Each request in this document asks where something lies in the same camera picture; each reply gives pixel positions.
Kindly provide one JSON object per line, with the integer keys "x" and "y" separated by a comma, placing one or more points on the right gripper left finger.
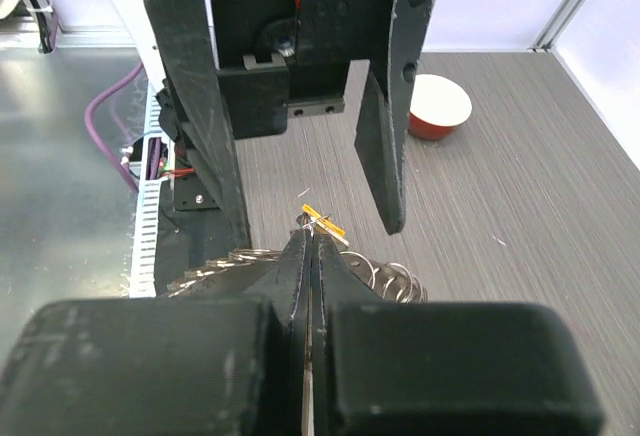
{"x": 183, "y": 365}

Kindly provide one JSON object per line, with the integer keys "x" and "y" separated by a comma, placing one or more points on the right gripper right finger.
{"x": 441, "y": 368}

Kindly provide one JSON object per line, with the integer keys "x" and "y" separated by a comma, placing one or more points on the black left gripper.
{"x": 240, "y": 68}

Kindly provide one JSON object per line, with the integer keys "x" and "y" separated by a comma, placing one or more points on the yellow key tag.
{"x": 318, "y": 222}

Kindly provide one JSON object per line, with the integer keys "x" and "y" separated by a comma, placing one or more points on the red white bowl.
{"x": 438, "y": 107}

